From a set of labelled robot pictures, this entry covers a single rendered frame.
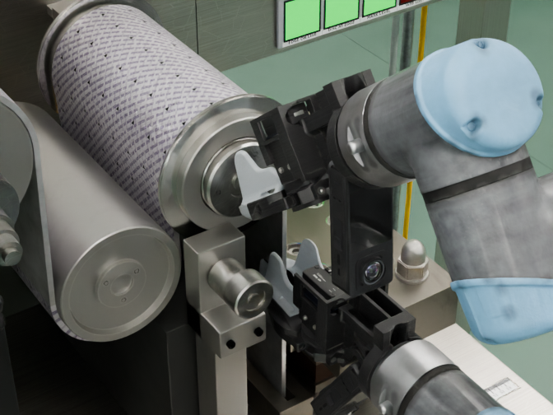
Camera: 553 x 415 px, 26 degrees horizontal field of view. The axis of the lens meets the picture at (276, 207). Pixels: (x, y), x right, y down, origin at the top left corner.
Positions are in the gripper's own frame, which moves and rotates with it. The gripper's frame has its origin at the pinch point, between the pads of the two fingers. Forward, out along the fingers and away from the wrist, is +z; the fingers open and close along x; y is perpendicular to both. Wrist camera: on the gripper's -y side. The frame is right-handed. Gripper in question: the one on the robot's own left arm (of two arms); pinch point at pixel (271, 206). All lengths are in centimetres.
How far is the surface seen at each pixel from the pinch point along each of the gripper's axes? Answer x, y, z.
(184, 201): 6.8, 3.2, 2.0
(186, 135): 5.8, 8.3, -1.0
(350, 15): -36, 18, 32
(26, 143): 19.7, 11.6, -3.2
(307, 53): -151, 38, 237
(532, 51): -212, 13, 207
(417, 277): -20.8, -13.1, 15.0
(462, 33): -76, 14, 63
